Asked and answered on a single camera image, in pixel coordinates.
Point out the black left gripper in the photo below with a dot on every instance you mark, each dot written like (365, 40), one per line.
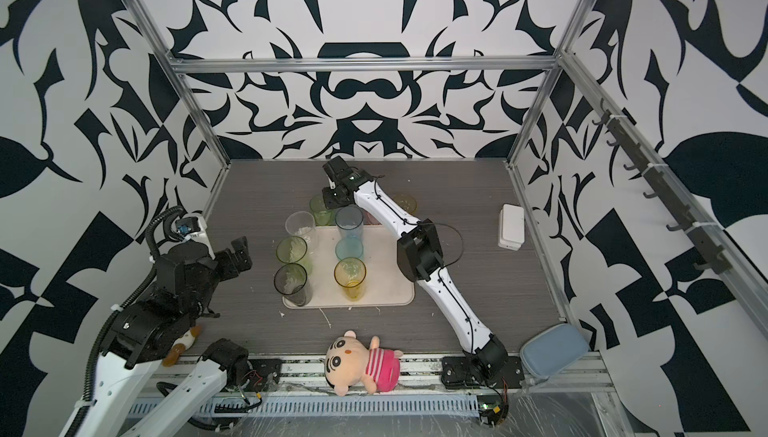
(228, 261)

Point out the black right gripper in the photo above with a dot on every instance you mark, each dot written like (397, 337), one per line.
(327, 197)

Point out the tall blue plastic cup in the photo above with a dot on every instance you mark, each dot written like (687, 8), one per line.
(349, 221)

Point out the short green plastic cup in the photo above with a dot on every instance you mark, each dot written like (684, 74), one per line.
(322, 215)

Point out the clear plastic cup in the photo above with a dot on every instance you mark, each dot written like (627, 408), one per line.
(302, 224)

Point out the teal plastic cup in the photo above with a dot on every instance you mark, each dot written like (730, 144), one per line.
(349, 247)

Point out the tall green plastic cup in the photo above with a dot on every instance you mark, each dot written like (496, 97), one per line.
(294, 250)

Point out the tall yellow plastic cup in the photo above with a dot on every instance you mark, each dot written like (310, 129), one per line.
(350, 275)

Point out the beige plastic tray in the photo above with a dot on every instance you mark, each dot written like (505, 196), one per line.
(385, 285)

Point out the dark grey plastic cup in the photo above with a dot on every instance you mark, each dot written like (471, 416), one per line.
(291, 282)

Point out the pink plastic cup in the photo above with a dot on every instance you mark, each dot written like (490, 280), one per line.
(370, 219)

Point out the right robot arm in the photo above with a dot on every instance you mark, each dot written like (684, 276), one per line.
(420, 259)

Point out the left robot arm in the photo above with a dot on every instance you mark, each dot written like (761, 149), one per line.
(140, 333)

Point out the short yellow plastic cup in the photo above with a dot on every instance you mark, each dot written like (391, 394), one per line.
(406, 202)

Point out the cartoon boy plush doll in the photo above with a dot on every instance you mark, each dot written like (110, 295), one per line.
(348, 362)

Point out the light blue zip pouch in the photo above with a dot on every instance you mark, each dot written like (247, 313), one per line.
(553, 350)

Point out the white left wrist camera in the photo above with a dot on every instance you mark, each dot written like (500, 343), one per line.
(190, 227)

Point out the brown white plush keychain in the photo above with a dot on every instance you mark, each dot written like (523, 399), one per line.
(180, 345)

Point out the white wall box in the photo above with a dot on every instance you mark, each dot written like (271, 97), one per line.
(511, 229)

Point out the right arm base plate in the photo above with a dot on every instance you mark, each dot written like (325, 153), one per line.
(455, 374)

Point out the white slotted cable duct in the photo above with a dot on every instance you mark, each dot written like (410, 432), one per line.
(273, 406)

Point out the wall hook rail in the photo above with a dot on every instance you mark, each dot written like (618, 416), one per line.
(659, 178)

